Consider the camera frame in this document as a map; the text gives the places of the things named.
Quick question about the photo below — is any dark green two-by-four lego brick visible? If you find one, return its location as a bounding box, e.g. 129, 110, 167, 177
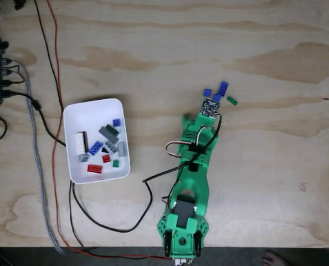
105, 124, 121, 136

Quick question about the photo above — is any long dark grey lego brick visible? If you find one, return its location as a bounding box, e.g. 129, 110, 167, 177
98, 126, 119, 145

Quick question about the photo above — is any red two-by-four lego brick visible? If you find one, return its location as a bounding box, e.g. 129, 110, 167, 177
86, 164, 104, 174

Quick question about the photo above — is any long white lego brick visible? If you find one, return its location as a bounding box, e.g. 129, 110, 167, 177
75, 132, 86, 155

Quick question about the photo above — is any white plastic bin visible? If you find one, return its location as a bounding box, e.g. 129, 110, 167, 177
63, 98, 131, 185

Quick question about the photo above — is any person's foot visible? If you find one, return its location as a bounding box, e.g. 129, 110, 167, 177
261, 249, 286, 266

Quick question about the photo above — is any bare camera circuit board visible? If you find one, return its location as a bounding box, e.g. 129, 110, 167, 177
199, 98, 221, 120

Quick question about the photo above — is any thin red power wire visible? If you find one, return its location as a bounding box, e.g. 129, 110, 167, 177
47, 0, 173, 261

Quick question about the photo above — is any grey braided cable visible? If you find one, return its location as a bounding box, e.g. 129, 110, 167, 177
3, 57, 68, 255

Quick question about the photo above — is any thin black power wire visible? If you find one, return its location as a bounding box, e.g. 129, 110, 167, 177
33, 0, 171, 260

